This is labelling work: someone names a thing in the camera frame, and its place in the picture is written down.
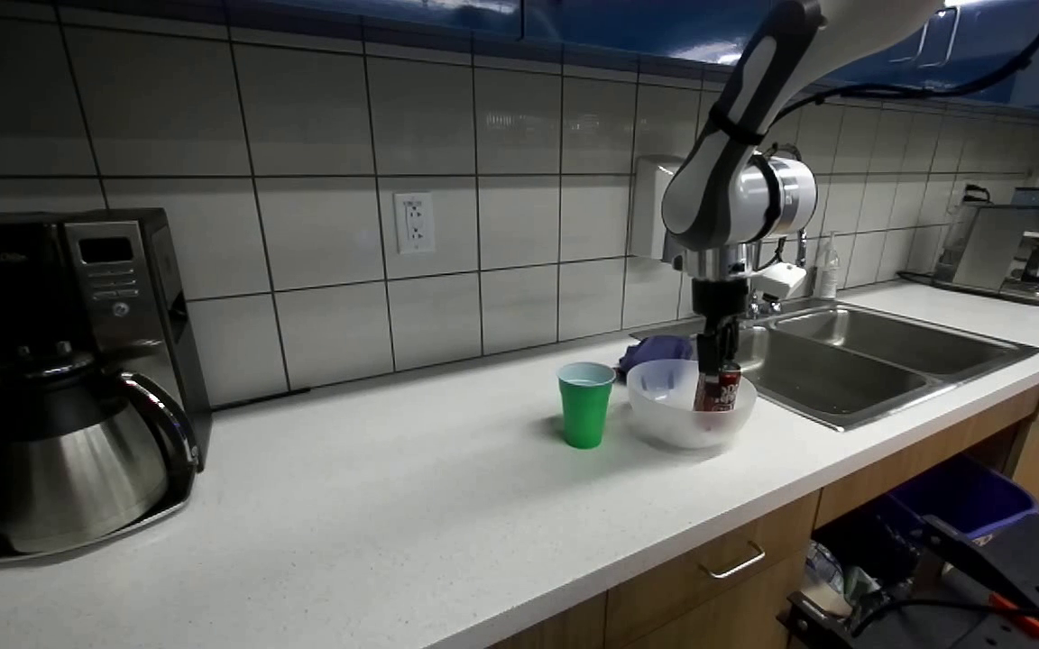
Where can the chrome sink faucet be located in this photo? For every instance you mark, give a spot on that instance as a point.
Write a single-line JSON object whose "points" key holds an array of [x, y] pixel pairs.
{"points": [[778, 283]]}

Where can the clear plastic bowl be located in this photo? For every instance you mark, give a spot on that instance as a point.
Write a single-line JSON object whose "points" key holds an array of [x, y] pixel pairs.
{"points": [[664, 410]]}

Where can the left orange black clamp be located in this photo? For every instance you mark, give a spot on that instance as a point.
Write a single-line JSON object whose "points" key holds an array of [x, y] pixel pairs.
{"points": [[1004, 597]]}

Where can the black lined trash bin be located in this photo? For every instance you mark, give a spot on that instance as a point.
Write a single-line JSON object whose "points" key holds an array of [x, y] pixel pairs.
{"points": [[865, 578]]}

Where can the white wall dispenser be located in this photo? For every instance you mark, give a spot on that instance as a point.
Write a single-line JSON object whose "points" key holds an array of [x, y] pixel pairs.
{"points": [[646, 200]]}

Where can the blue upper cabinets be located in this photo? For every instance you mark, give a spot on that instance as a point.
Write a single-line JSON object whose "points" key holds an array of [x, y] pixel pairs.
{"points": [[979, 54]]}

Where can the white wall outlet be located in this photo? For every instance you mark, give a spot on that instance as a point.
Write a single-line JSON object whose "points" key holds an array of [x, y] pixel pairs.
{"points": [[416, 225]]}

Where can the green plastic cup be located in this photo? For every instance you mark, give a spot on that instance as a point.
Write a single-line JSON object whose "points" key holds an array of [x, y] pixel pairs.
{"points": [[587, 401]]}

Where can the stainless steel double sink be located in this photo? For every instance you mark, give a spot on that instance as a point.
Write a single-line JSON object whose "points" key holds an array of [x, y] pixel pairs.
{"points": [[849, 367]]}

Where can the blue recycling bin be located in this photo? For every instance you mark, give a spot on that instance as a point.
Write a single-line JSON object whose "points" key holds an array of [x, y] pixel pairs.
{"points": [[965, 496]]}

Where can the wooden lower cabinets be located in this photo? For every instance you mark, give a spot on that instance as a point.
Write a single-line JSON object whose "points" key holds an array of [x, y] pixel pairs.
{"points": [[725, 584]]}

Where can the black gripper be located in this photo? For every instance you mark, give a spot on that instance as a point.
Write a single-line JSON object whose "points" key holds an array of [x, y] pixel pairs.
{"points": [[719, 304]]}

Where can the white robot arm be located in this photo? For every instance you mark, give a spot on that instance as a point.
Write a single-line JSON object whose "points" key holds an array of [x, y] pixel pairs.
{"points": [[799, 44]]}

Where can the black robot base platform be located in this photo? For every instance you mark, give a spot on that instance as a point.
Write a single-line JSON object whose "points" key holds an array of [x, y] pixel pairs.
{"points": [[985, 597]]}

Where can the red soda can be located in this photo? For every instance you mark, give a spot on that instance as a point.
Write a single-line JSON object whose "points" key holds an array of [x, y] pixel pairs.
{"points": [[719, 386]]}

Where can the black coffee maker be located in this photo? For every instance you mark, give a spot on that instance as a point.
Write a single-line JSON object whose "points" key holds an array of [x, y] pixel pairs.
{"points": [[99, 283]]}

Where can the silver espresso machine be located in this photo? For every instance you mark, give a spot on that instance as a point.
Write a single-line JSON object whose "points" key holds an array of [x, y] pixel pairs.
{"points": [[994, 247]]}

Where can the steel coffee carafe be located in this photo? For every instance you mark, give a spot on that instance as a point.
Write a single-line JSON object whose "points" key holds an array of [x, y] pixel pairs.
{"points": [[87, 453]]}

